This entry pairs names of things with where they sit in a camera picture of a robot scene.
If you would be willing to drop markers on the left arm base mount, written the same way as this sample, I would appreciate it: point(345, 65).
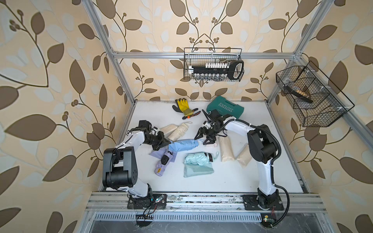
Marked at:
point(154, 201)

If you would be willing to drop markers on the mint green umbrella sleeve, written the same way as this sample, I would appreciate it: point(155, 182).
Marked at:
point(191, 170)

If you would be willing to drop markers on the black socket set holder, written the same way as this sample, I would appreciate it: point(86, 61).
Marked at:
point(230, 71)

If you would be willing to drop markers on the wire basket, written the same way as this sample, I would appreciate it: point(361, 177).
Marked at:
point(330, 103)
point(200, 56)

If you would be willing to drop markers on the beige sleeved umbrella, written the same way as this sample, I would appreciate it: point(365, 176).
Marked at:
point(169, 129)

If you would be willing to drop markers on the orange black pliers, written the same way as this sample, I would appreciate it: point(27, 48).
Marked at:
point(192, 115)

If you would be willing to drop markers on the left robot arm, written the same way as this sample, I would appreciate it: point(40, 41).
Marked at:
point(120, 170)

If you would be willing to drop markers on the aluminium front rail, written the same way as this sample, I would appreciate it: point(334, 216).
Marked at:
point(201, 202)

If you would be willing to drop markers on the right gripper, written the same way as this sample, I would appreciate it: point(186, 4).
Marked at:
point(211, 139)

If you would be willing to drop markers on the green plastic tool case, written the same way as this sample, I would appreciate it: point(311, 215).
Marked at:
point(225, 107)

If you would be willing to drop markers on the yellow black work glove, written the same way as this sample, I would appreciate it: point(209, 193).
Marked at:
point(182, 106)

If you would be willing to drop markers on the pink sleeved umbrella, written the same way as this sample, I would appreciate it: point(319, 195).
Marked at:
point(213, 145)

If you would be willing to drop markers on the back wire basket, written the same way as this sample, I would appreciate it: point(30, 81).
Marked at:
point(200, 56)

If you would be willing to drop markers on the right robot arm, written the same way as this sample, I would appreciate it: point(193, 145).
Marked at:
point(263, 145)

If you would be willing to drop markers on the cream sleeved umbrella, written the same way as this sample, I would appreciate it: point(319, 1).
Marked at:
point(244, 156)
point(226, 149)

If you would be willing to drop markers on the right wire basket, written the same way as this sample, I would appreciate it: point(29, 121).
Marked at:
point(330, 103)

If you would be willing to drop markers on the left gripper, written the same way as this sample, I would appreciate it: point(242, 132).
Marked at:
point(164, 141)

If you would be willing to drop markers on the purple umbrella sleeve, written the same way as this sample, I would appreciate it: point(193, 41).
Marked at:
point(159, 153)

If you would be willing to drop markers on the blue sleeved umbrella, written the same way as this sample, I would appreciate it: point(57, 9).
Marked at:
point(183, 145)

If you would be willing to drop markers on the purple umbrella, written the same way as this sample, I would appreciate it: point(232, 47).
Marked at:
point(165, 160)

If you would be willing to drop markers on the tool in right basket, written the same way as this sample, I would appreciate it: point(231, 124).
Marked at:
point(296, 95)

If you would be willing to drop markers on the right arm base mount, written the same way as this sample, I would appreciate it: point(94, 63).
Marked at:
point(263, 202)

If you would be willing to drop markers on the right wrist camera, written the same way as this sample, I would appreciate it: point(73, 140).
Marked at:
point(207, 124)

